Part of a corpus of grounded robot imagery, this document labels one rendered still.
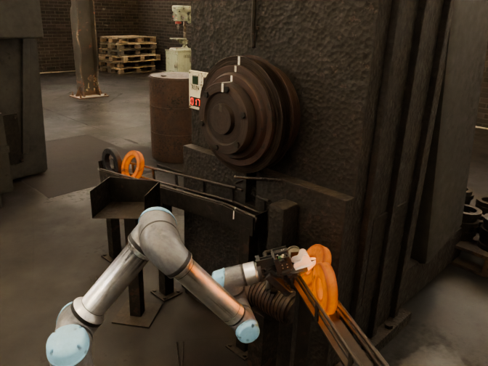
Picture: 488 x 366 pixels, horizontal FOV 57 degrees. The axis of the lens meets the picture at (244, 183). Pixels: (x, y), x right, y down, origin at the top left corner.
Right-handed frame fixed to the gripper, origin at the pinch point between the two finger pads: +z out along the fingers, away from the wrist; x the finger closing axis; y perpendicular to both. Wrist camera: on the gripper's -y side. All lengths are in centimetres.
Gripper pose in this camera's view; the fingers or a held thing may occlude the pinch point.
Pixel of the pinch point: (316, 262)
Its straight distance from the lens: 158.6
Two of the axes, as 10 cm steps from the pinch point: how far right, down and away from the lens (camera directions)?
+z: 9.7, -2.4, 0.0
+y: -2.2, -8.9, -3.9
